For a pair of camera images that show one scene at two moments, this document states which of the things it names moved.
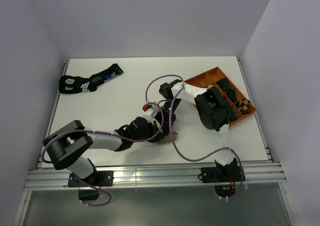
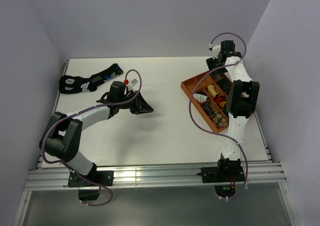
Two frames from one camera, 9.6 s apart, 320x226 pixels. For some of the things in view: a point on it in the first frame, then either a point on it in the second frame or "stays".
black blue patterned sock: [70, 84] stays
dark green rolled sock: [224, 84] stays
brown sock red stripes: [168, 139] -> [218, 76]
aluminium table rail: [151, 176] stays
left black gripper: [151, 126] -> [141, 106]
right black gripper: [163, 119] -> [211, 62]
